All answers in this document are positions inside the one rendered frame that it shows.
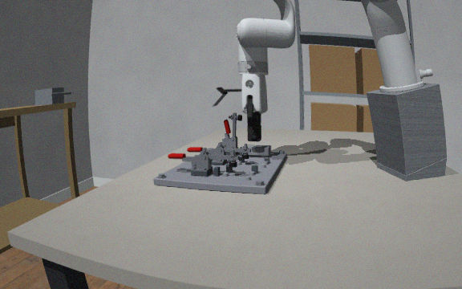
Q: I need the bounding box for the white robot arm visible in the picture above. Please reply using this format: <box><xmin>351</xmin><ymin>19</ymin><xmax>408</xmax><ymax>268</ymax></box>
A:
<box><xmin>206</xmin><ymin>0</ymin><xmax>433</xmax><ymax>107</ymax></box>

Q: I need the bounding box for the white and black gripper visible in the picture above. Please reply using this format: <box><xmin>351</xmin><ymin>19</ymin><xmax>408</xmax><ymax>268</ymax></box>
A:
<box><xmin>238</xmin><ymin>72</ymin><xmax>268</xmax><ymax>141</ymax></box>

